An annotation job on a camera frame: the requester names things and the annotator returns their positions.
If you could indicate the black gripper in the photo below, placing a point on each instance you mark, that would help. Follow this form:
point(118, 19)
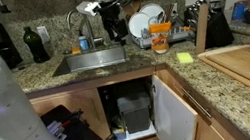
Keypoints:
point(110, 13)

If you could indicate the curved steel tap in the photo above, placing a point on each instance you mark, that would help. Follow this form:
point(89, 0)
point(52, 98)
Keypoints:
point(89, 28)

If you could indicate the white plate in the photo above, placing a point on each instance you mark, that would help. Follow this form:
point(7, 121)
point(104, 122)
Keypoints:
point(152, 10)
point(138, 24)

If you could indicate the wooden utensils in holder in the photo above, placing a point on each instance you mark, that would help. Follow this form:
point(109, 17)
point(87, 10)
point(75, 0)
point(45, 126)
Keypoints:
point(131, 8)

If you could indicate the stainless steel sink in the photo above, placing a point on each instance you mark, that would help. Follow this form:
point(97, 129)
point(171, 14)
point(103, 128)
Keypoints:
point(96, 58)

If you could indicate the soap pump bottle blue label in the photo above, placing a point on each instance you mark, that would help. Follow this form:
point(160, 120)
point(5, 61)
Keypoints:
point(83, 43)

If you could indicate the orange plastic container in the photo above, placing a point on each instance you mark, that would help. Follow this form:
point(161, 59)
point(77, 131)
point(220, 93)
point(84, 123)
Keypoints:
point(160, 39)

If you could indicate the orange sponge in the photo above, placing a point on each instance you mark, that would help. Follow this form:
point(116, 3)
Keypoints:
point(76, 50)

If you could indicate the metal spoon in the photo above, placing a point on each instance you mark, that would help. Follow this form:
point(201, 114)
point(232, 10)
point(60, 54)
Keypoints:
point(160, 16)

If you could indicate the dark round sink stopper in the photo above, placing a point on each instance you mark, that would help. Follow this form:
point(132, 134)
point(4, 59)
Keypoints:
point(67, 51)

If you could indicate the grey dish rack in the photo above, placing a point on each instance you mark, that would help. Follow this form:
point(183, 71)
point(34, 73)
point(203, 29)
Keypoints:
point(176, 34)

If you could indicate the yellow sponge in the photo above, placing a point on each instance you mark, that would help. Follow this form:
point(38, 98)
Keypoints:
point(185, 57)

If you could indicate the grey plastic bin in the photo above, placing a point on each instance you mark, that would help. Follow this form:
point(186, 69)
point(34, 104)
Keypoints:
point(135, 112)

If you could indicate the dark green glass bottle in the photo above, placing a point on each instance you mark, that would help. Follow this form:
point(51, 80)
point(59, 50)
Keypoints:
point(35, 45)

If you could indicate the upright wooden board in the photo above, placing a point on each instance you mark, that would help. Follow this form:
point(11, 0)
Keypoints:
point(201, 29)

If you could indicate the large wooden cutting board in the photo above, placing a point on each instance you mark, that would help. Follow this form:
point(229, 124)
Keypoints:
point(207, 58)

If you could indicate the white cabinet door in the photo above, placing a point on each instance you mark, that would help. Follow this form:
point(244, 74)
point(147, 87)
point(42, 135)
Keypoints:
point(172, 113)

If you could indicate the black knife block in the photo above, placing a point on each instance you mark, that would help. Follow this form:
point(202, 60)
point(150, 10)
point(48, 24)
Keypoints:
point(220, 29)

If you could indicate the black robot cart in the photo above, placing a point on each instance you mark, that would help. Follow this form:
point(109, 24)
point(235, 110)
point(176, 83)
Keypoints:
point(75, 138)

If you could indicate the blue box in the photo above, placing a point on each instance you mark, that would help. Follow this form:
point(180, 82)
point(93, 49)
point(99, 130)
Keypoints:
point(239, 11)

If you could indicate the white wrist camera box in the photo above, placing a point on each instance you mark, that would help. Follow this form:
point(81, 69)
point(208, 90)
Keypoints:
point(87, 7)

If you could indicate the white wall outlet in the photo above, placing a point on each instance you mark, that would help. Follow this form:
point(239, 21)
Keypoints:
point(43, 34)

